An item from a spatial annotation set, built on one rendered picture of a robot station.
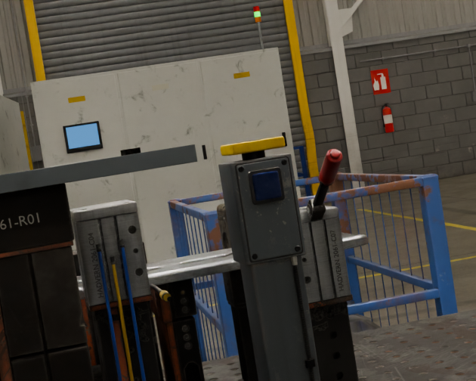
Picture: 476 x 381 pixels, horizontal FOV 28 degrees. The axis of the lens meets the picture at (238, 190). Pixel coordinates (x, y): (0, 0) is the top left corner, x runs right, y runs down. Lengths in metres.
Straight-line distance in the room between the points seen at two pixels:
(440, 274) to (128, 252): 2.20
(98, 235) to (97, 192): 7.94
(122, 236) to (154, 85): 8.01
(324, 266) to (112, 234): 0.27
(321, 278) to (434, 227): 2.04
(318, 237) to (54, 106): 7.96
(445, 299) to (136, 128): 6.16
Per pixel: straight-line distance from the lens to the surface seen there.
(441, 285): 3.27
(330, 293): 1.22
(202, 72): 9.21
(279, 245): 1.03
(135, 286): 1.16
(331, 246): 1.22
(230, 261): 1.30
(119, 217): 1.15
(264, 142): 1.03
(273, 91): 9.31
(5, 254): 0.99
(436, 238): 3.25
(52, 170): 0.95
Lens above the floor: 1.16
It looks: 3 degrees down
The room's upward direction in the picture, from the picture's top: 9 degrees counter-clockwise
